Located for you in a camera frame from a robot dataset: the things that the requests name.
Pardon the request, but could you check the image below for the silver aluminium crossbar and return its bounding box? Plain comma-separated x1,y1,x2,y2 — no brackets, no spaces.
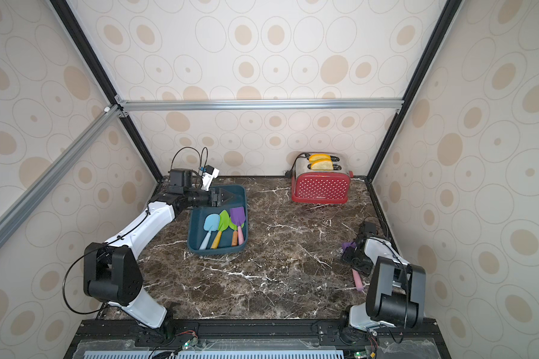
0,104,120,249
119,98,404,112

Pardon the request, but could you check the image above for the green shovel yellow handle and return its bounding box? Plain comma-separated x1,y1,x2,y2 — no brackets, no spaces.
211,210,230,249

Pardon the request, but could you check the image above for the teal plastic storage box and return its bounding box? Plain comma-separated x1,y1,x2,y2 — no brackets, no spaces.
187,185,248,257

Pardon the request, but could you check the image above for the rear bread slice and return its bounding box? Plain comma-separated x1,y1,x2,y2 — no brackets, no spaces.
308,153,332,163

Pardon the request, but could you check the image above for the blue shovel light blue handle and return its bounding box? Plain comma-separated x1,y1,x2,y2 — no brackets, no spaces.
199,214,220,251

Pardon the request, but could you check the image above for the black corner frame post left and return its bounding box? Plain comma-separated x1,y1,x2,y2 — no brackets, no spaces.
49,0,163,182

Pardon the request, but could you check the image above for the silver aluminium crossbar left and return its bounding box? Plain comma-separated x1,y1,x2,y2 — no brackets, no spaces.
0,104,120,249

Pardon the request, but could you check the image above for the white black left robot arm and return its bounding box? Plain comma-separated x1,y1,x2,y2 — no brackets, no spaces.
78,185,247,337

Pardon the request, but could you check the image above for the black corner frame post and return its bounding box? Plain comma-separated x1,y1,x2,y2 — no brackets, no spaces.
366,0,462,183
49,0,163,182

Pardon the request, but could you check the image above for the green shovel wooden handle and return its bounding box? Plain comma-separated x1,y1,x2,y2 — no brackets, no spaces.
229,220,238,247

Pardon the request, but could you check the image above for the bread slice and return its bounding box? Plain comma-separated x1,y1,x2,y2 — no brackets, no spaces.
310,159,335,171
308,153,332,163

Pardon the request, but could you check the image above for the black toaster power cable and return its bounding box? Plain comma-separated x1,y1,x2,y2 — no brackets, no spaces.
285,152,310,179

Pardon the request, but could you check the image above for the silver aluminium crossbar back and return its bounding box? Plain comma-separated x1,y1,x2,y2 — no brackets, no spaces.
119,98,404,112

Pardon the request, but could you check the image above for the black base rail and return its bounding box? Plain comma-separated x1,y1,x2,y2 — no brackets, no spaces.
65,317,450,358

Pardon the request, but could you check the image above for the front bread slice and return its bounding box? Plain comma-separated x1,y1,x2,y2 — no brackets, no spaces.
310,159,335,171

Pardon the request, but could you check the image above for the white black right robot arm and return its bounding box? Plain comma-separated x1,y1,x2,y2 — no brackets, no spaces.
341,222,426,331

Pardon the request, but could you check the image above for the black corner frame post right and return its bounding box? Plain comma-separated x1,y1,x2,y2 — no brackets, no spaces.
366,0,462,183

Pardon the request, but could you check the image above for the red polka dot toaster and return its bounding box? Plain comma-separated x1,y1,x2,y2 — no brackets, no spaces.
288,153,353,204

